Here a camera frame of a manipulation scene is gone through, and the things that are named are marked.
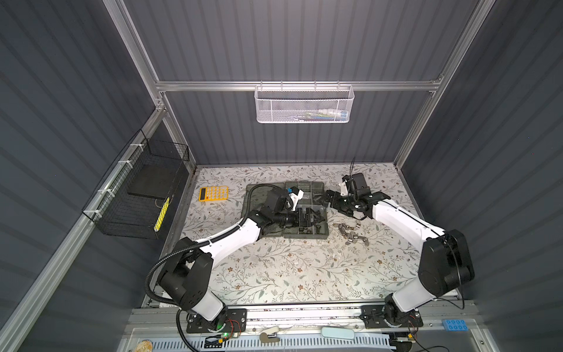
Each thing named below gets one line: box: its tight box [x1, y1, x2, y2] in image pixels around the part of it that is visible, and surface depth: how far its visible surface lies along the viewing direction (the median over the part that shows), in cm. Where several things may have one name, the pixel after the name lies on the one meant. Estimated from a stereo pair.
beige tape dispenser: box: [259, 332, 281, 343], surface depth 71 cm
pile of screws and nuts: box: [332, 221, 370, 247], surface depth 96 cm
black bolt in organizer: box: [298, 224, 322, 235], surface depth 97 cm
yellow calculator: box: [197, 185, 230, 202], surface depth 110 cm
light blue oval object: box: [321, 326, 355, 341], surface depth 71 cm
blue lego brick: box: [442, 319, 469, 331], surface depth 73 cm
